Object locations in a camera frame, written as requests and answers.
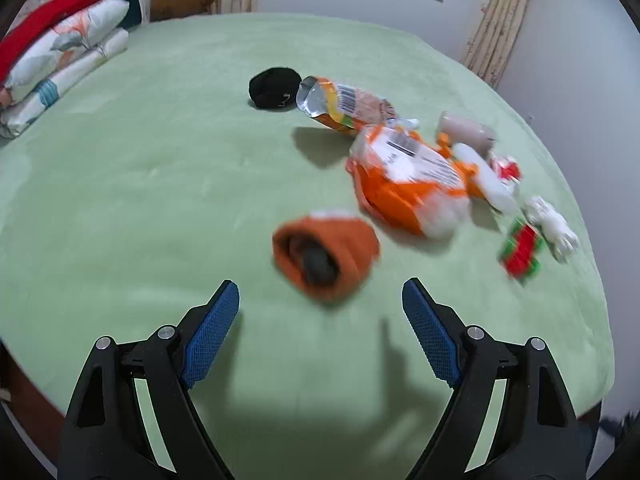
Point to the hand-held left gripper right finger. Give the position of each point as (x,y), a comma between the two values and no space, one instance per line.
(431,330)

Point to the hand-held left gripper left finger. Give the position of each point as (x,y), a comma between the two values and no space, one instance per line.
(212,330)

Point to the orange rolled sock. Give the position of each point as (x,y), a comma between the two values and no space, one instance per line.
(345,250)

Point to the red and green wrapper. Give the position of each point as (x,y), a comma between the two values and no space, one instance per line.
(522,250)

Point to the orange and white snack bag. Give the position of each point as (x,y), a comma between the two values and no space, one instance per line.
(405,180)

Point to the white crumpled wrapper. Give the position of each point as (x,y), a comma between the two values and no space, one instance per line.
(552,225)

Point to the red and white wrapper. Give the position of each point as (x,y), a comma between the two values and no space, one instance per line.
(506,167)

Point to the grey rolled sock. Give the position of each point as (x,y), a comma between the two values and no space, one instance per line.
(467,131)

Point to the orange foil snack bag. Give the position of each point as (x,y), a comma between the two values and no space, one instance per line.
(345,102)

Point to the black rolled sock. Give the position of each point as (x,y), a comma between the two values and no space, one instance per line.
(274,87)

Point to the floral folded quilt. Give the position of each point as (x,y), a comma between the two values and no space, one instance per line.
(55,82)

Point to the floral patterned pillow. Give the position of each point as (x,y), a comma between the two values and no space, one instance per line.
(70,42)

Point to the red cloth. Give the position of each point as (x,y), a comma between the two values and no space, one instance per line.
(35,30)

